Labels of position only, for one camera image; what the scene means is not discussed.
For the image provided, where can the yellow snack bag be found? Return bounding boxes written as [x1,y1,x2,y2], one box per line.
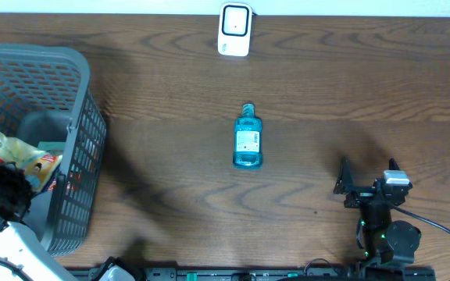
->
[0,132,63,193]

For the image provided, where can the teal mouthwash bottle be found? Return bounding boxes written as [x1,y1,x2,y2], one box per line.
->
[233,103,263,169]

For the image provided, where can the light teal wipes packet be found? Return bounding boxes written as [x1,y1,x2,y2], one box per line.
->
[37,141,66,156]

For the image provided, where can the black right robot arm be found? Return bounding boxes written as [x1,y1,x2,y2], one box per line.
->
[333,158,421,267]

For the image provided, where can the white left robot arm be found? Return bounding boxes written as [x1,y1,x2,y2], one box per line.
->
[0,163,146,280]

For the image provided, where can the white barcode scanner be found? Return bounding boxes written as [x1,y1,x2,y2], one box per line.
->
[217,2,253,57]

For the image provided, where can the grey plastic basket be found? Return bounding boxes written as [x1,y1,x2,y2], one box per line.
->
[0,43,106,257]

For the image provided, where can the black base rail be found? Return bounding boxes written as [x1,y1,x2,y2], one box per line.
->
[68,265,437,281]

